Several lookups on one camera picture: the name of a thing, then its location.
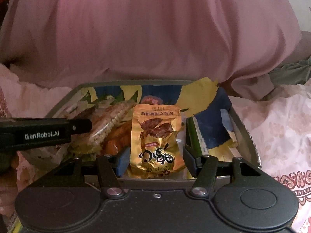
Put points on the clear floral cracker pack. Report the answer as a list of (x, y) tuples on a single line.
[(103, 120)]

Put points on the orange snack bag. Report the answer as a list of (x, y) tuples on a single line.
[(118, 139)]

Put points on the gold snack packet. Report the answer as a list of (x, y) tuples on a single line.
[(156, 142)]

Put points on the grey green cloth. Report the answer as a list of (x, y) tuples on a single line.
[(295, 69)]

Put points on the pink curtain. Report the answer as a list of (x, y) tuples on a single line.
[(69, 42)]

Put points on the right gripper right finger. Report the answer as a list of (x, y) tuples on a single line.
[(205, 169)]

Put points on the green wrapper packet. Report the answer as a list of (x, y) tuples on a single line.
[(197, 145)]

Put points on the floral pink bedsheet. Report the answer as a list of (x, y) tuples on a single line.
[(279, 127)]

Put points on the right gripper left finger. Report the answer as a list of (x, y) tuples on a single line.
[(104, 171)]

